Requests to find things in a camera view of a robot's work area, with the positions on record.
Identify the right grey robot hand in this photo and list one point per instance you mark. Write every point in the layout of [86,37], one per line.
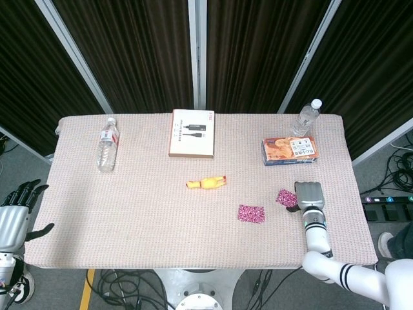
[309,195]

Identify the aluminium partition base rail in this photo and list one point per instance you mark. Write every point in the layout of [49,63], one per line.
[384,142]
[26,147]

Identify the pink woven table cloth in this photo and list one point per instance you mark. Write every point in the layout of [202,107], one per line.
[145,219]

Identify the aluminium partition post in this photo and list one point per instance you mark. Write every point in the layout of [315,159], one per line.
[75,58]
[309,55]
[197,55]

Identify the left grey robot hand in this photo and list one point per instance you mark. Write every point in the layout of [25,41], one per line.
[11,226]

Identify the pink patterned packet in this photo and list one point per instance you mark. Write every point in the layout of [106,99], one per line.
[285,197]
[251,213]

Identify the red-label clear water bottle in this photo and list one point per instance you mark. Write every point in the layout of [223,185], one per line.
[108,151]

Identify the black and white sneaker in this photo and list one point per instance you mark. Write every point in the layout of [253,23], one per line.
[26,289]

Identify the orange and blue snack box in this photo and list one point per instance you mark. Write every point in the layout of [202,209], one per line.
[284,150]

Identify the yellow rubber chicken toy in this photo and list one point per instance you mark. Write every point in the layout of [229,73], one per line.
[209,183]

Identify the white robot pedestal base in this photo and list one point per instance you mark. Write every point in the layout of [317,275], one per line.
[193,284]

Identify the dark jeans leg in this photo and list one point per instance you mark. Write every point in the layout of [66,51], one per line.
[403,242]

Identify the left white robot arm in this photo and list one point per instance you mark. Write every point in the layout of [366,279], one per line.
[8,268]

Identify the dark curtain panel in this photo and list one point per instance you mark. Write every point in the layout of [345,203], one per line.
[135,55]
[258,55]
[371,74]
[32,80]

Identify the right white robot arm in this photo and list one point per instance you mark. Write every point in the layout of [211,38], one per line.
[317,235]

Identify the white-cap clear water bottle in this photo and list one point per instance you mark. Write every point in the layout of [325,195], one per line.
[305,121]

